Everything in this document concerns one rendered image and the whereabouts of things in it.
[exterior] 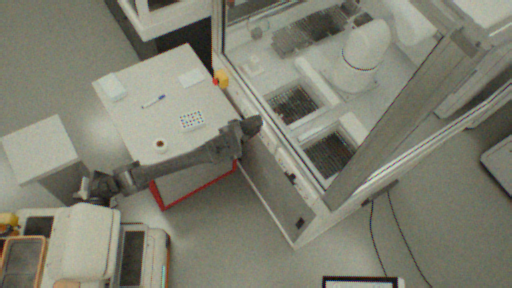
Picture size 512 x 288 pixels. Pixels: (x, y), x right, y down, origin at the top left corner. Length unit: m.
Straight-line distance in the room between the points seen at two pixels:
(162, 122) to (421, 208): 1.90
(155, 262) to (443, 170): 2.15
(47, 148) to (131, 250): 0.80
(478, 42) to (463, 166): 2.49
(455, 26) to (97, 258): 1.06
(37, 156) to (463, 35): 1.83
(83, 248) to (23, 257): 0.60
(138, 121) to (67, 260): 1.01
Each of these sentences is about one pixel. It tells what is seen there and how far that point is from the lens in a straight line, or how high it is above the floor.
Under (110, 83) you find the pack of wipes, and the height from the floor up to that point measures 0.81.
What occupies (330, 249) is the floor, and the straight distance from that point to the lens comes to 2.63.
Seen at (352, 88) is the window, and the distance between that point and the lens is 1.15.
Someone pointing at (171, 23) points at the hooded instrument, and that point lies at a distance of 2.26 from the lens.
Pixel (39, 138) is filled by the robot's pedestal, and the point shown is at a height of 0.76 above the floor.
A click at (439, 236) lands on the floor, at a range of 2.96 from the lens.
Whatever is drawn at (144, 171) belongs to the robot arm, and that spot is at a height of 1.32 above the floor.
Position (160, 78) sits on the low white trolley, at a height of 0.76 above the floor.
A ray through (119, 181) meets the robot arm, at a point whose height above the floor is 1.26.
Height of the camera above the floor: 2.48
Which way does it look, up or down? 63 degrees down
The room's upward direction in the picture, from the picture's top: 11 degrees clockwise
